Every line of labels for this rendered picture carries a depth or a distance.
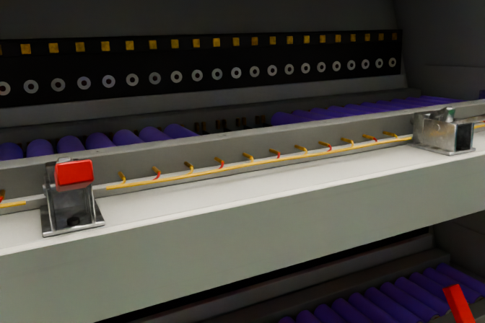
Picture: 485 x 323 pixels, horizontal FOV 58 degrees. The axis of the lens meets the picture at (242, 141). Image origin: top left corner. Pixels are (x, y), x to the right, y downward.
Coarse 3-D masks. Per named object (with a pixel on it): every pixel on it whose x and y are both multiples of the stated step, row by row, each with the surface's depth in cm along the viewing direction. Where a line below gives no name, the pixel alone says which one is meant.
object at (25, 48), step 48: (0, 48) 34; (48, 48) 35; (96, 48) 37; (144, 48) 39; (192, 48) 41; (240, 48) 43; (288, 48) 45; (336, 48) 48; (384, 48) 51; (0, 96) 35; (48, 96) 36; (96, 96) 38
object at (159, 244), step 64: (192, 192) 26; (256, 192) 25; (320, 192) 26; (384, 192) 28; (448, 192) 31; (0, 256) 19; (64, 256) 20; (128, 256) 21; (192, 256) 23; (256, 256) 24; (320, 256) 27; (0, 320) 19; (64, 320) 20
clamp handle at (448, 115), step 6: (450, 108) 32; (444, 114) 32; (450, 114) 32; (444, 120) 32; (450, 120) 32; (456, 120) 31; (462, 120) 31; (468, 120) 30; (474, 120) 30; (480, 120) 30
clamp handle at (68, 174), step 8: (72, 160) 21; (88, 160) 15; (56, 168) 15; (64, 168) 15; (72, 168) 15; (80, 168) 15; (88, 168) 15; (56, 176) 15; (64, 176) 15; (72, 176) 15; (80, 176) 15; (88, 176) 15; (56, 184) 16; (64, 184) 15; (72, 184) 15; (80, 184) 15; (88, 184) 16
